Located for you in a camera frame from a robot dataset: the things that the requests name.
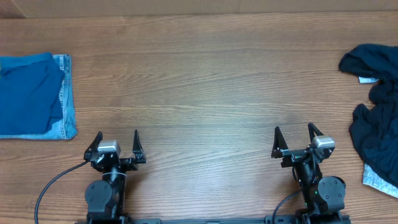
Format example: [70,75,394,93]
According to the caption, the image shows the folded light blue jeans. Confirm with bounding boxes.
[1,54,77,140]

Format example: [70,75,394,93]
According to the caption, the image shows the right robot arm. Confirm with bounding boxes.
[266,123,351,224]

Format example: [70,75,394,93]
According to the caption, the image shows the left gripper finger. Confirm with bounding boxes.
[83,131,103,161]
[132,130,145,159]

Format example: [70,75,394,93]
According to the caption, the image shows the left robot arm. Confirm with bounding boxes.
[83,131,146,223]

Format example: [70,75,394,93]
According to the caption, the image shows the light denim garment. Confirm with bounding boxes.
[358,76,398,198]

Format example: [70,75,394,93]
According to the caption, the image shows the dark navy garment pile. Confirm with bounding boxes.
[338,44,397,187]

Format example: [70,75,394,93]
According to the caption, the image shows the folded blue t-shirt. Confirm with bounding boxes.
[1,53,65,135]

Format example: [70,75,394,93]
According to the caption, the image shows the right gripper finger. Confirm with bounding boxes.
[308,123,323,141]
[272,126,288,151]

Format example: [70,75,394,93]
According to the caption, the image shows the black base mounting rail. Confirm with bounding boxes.
[76,215,351,224]

